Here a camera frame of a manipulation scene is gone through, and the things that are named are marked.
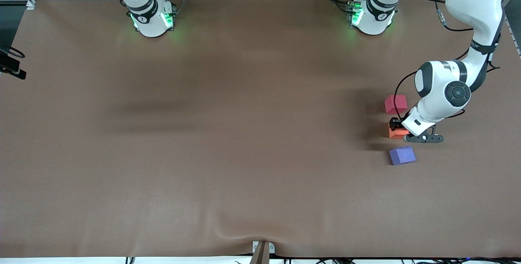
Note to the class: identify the grey metal bracket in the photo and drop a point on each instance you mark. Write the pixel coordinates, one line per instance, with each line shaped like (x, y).
(255, 247)

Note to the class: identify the red foam block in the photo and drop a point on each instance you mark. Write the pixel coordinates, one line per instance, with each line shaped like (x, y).
(394, 104)

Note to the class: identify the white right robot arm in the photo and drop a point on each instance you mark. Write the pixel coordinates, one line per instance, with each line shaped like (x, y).
(150, 20)

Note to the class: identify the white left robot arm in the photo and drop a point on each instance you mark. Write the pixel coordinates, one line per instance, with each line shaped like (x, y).
(439, 93)

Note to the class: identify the orange foam block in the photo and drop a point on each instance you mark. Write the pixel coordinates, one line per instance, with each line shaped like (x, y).
(397, 134)

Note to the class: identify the brown support bar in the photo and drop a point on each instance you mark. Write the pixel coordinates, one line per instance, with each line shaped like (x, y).
(260, 256)

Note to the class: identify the purple foam block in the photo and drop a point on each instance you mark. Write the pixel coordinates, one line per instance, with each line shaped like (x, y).
(402, 155)

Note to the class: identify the brown table mat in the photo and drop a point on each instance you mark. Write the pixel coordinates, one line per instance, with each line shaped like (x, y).
(260, 134)

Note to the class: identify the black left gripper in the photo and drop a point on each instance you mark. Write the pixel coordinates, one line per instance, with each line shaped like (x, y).
(395, 124)

